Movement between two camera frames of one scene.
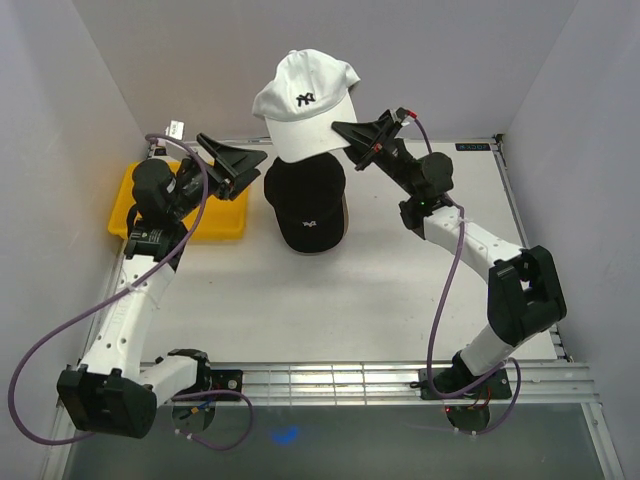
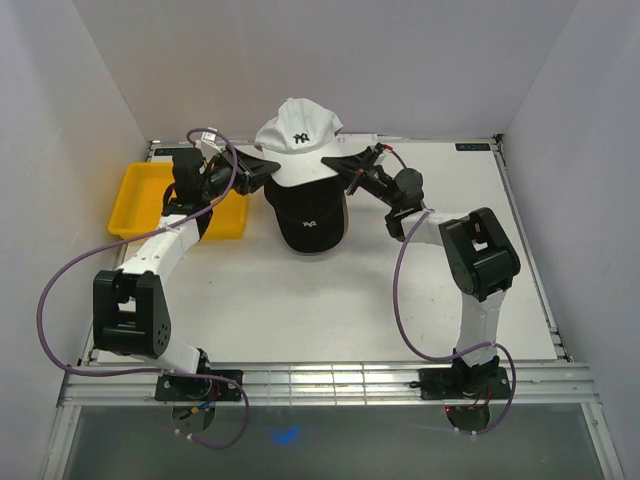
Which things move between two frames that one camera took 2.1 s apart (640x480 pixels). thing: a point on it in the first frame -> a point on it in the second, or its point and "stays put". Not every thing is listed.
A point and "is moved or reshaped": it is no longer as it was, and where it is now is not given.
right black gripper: x=368 y=141 -> x=353 y=168
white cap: x=301 y=98 is moved or reshaped
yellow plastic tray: x=224 y=219 stays put
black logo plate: x=473 y=146 stays put
